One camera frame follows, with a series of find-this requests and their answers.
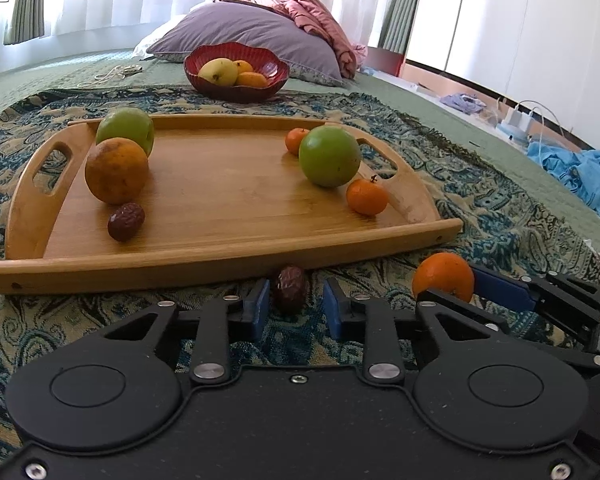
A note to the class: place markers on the wooden serving tray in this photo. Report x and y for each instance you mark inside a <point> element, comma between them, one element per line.
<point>224,200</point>

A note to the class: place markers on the large green apple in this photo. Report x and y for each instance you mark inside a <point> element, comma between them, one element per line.
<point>329,156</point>

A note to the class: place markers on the red date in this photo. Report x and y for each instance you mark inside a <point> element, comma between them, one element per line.
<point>290,285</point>
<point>125,222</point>

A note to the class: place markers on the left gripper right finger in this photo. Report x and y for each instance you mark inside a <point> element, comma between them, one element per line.
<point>394,341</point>

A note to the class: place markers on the patterned teal beige throw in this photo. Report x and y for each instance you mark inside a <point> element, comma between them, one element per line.
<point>505,229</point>

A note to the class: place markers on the orange in bowl rear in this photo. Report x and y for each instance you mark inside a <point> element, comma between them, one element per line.
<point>243,66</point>

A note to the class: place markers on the blue crumpled clothing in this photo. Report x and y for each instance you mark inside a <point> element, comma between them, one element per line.
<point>579,172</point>

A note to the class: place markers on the purple pillow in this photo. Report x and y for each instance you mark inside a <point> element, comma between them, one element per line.
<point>309,57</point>

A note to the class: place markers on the green curtain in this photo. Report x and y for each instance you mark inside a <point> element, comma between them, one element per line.
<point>397,25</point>
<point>25,23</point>

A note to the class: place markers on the tangerine with stem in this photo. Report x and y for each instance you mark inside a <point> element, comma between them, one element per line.
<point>367,197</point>

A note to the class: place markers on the green curtain left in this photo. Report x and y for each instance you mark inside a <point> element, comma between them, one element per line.
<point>25,23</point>

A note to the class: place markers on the pink blanket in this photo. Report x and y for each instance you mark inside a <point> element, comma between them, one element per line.
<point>313,17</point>

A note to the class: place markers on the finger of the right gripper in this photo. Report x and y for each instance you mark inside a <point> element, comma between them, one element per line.
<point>464,308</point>
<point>516,294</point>

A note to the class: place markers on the red fruit bowl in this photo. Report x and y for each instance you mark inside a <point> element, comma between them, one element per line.
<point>262,60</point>

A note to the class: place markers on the small orange tangerine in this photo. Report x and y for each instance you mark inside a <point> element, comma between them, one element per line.
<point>447,272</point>

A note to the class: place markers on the large orange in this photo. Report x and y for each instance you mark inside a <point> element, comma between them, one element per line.
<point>116,171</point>

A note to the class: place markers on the green quilted bedspread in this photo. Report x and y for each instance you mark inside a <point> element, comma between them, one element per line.
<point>119,69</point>

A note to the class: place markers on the lavender cloth on floor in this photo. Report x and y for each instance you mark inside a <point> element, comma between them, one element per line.
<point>463,102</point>

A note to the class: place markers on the yellow mango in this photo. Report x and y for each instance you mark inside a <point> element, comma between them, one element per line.
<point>220,71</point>

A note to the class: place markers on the white charger with cables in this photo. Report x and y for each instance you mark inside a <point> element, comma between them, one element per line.
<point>529,121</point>

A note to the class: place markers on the green curtain right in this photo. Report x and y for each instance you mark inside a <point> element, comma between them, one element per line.
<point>397,25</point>

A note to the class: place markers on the small green apple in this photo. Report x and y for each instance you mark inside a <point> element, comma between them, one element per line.
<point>130,123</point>

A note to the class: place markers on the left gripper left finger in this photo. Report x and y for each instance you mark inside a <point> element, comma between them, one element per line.
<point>212,328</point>

